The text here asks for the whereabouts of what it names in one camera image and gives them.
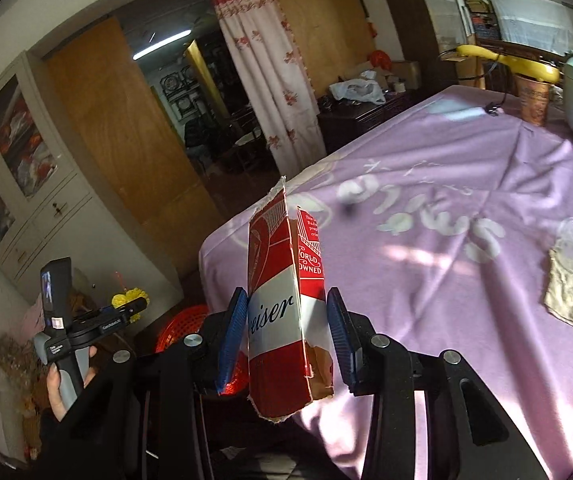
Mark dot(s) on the wooden sliding door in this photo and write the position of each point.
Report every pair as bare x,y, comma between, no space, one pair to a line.
131,135
331,20

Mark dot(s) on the white hanging sheet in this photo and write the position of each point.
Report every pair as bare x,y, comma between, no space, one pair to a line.
531,20

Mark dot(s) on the pink floral curtain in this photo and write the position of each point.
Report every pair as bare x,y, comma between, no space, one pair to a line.
266,75

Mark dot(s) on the purple blanket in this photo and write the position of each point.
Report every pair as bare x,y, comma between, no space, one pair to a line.
441,310

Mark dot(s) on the dark wooden chest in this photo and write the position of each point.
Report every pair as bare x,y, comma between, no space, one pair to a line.
356,120

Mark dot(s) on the person's left forearm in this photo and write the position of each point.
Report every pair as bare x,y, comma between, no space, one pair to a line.
91,425

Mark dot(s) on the small cardboard box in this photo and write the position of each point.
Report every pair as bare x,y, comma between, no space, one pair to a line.
406,72

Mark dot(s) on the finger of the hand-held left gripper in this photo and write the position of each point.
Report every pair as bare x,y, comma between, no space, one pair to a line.
121,316

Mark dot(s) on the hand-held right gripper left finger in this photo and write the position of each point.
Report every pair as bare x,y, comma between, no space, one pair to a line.
231,335

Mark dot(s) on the white plastic bag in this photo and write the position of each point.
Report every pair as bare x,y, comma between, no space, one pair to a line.
354,91

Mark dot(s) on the red and white cardboard carton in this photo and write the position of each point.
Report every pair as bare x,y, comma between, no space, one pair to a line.
271,310

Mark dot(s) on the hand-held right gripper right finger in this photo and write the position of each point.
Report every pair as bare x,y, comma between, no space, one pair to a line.
339,340

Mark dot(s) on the red plastic bag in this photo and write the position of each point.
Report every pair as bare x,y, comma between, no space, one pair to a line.
381,59

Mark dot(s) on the yellow artificial flowers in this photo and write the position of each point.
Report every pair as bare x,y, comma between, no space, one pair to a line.
127,296

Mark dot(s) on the fluorescent tube lamp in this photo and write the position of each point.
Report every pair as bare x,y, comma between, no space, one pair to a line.
161,45

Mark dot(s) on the person's left hand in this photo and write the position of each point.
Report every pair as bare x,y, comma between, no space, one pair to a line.
56,400

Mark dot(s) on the dried brown flowers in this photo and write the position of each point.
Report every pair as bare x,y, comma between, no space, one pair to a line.
11,360

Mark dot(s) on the blue plastic crate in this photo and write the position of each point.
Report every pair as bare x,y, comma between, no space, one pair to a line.
484,25

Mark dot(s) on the white cabinet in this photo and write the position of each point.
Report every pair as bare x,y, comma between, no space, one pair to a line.
66,220

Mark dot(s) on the brown printed paper cup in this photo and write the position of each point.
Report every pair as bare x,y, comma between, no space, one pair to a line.
534,102

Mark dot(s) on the red plastic basket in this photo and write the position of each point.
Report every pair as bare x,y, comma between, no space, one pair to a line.
181,325

